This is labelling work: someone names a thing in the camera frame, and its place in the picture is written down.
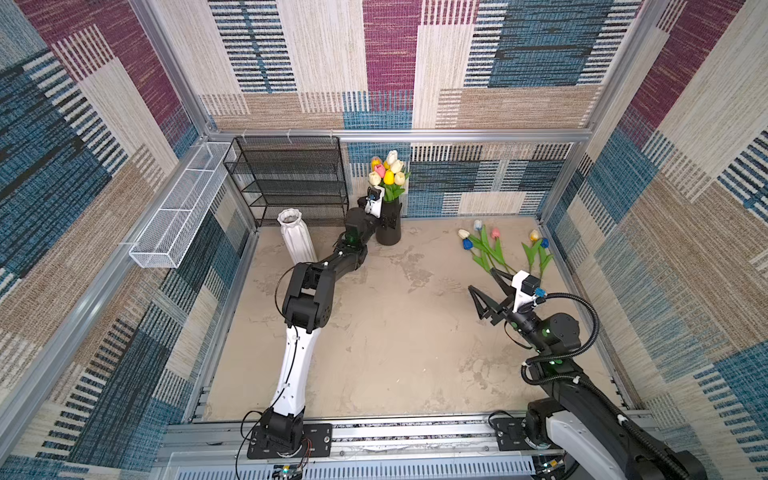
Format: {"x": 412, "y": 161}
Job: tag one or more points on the dark pink tulip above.
{"x": 497, "y": 251}

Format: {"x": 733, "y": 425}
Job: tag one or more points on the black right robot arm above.
{"x": 575, "y": 414}

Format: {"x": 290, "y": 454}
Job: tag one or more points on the small blue tulip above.
{"x": 544, "y": 256}

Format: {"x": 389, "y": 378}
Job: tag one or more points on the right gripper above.
{"x": 504, "y": 308}

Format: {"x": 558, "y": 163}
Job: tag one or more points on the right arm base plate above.
{"x": 511, "y": 436}

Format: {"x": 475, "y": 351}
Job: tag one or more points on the white ribbed ceramic vase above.
{"x": 296, "y": 236}

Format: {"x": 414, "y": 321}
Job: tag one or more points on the black cylindrical vase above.
{"x": 388, "y": 232}

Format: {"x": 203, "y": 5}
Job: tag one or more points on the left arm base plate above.
{"x": 311, "y": 440}

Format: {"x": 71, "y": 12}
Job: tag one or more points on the light pink tulip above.
{"x": 400, "y": 177}

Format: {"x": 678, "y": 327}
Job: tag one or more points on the white wire mesh basket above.
{"x": 164, "y": 242}

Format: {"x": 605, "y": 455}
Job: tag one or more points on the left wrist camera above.
{"x": 373, "y": 201}

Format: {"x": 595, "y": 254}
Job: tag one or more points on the aluminium front rail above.
{"x": 454, "y": 446}

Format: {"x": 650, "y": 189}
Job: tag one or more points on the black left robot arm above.
{"x": 306, "y": 309}

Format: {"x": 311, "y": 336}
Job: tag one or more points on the black wire shelf rack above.
{"x": 276, "y": 173}

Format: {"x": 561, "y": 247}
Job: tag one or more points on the cream yellow tulip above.
{"x": 531, "y": 249}

